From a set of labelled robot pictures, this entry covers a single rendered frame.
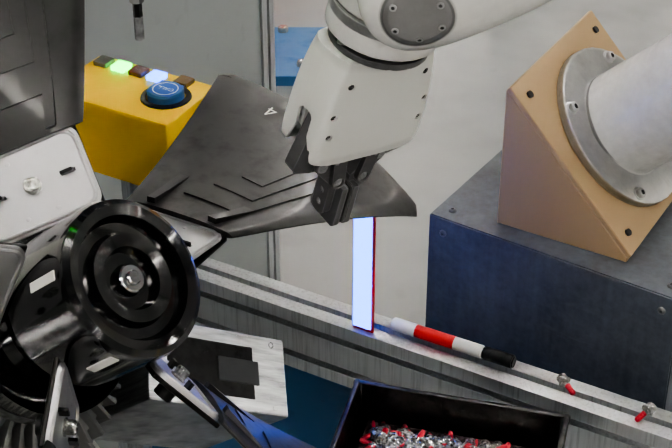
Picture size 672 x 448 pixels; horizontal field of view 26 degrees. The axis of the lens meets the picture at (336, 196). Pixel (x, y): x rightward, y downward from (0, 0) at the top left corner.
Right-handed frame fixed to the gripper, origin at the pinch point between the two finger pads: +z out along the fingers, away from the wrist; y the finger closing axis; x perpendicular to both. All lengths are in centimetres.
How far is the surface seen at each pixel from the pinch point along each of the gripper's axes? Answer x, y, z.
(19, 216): -7.8, 22.9, 1.9
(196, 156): -13.9, 3.5, 6.3
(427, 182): -119, -143, 139
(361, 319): -13.1, -21.5, 35.4
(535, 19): -171, -223, 144
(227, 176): -9.8, 3.1, 5.3
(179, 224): -5.8, 9.9, 5.1
